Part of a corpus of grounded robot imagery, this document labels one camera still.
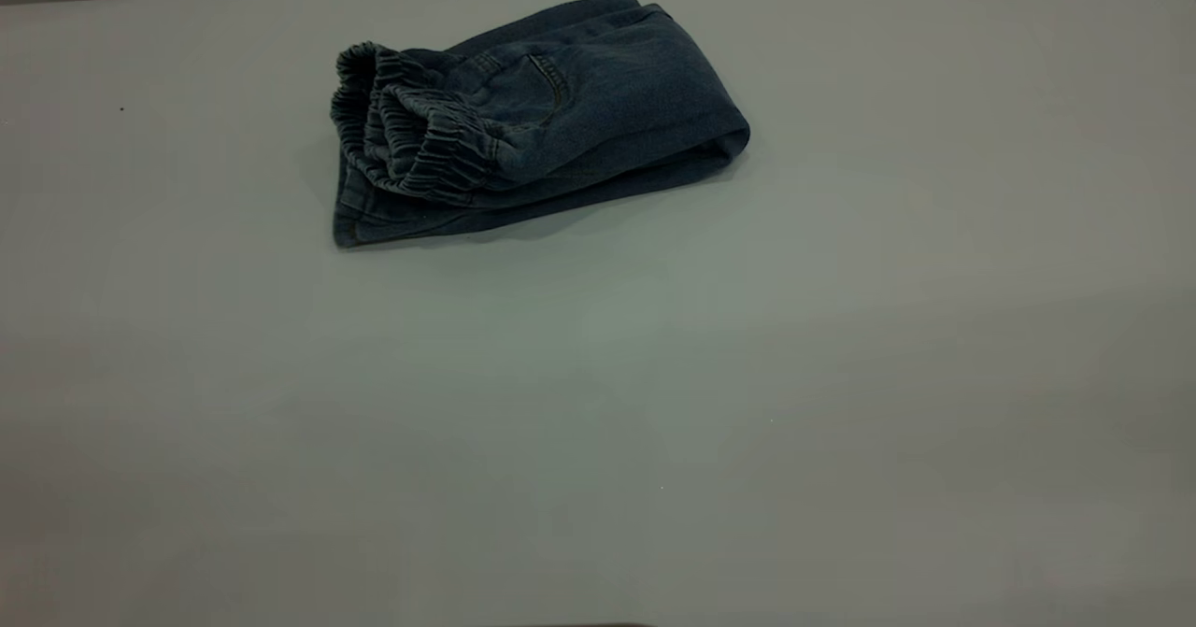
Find blue denim printed shorts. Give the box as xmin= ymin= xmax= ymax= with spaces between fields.
xmin=330 ymin=0 xmax=751 ymax=249

